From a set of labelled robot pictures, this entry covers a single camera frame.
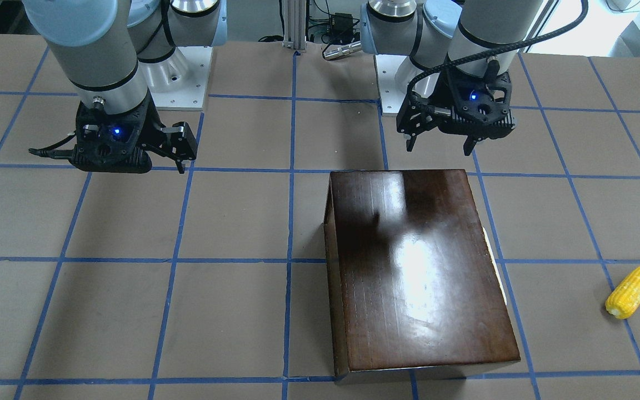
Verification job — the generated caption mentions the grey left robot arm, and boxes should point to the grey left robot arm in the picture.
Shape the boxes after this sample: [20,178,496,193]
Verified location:
[360,1,541,156]

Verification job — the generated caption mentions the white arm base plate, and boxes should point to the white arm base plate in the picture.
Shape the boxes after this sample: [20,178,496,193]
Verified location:
[375,54,418,116]
[139,47,213,112]

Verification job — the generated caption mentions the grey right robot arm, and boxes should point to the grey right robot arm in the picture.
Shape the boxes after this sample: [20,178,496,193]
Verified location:
[23,1,228,174]

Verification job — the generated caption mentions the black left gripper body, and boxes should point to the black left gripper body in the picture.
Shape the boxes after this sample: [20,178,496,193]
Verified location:
[396,67,517,140]

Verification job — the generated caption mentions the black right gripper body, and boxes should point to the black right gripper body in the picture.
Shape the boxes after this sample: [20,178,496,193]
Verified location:
[69,94,198,174]

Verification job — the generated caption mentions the yellow corn cob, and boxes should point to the yellow corn cob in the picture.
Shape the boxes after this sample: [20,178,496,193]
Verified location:
[604,266,640,319]

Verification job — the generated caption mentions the dark wooden drawer cabinet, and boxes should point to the dark wooden drawer cabinet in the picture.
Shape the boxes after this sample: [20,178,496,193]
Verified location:
[323,169,522,384]

